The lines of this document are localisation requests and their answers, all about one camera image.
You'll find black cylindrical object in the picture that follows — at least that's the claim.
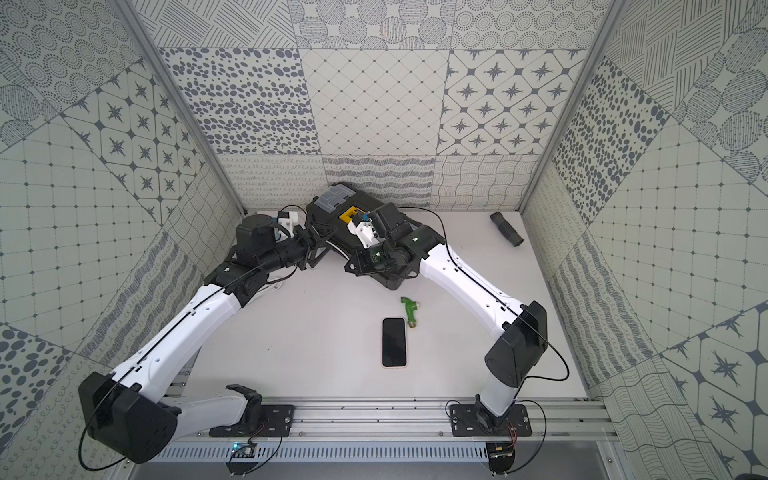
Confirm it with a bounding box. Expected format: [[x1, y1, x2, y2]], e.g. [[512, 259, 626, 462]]
[[490, 212, 524, 247]]

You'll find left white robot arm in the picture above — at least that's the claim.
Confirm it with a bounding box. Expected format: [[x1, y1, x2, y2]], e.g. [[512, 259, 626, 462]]
[[78, 214, 336, 463]]

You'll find black toolbox with yellow handle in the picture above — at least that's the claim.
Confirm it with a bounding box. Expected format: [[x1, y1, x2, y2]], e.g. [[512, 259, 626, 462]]
[[305, 182, 431, 291]]

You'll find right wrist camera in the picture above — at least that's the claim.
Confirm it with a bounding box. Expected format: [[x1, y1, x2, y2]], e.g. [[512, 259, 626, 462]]
[[347, 207, 382, 249]]

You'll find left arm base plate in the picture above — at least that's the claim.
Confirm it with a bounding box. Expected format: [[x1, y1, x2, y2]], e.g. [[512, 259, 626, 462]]
[[209, 404, 296, 438]]

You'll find green plastic fitting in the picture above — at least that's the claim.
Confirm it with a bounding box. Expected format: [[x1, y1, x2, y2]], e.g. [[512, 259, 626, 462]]
[[401, 297, 419, 328]]

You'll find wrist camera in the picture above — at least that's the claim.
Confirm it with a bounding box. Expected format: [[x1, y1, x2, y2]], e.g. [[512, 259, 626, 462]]
[[347, 207, 382, 249], [277, 210, 300, 237]]

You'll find aluminium mounting rail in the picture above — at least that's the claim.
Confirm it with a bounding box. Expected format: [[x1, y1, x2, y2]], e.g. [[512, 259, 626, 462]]
[[192, 398, 618, 442]]

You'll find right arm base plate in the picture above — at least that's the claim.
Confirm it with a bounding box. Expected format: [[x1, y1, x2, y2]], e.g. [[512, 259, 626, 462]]
[[446, 403, 532, 438]]

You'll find black smartphone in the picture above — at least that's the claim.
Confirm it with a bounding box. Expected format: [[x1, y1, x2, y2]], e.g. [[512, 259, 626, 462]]
[[381, 318, 408, 368]]

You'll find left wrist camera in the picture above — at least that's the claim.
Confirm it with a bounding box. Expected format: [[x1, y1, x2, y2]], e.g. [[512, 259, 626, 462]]
[[277, 210, 300, 237]]

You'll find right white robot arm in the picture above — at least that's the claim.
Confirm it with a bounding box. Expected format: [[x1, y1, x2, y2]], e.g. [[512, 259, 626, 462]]
[[342, 203, 548, 421]]

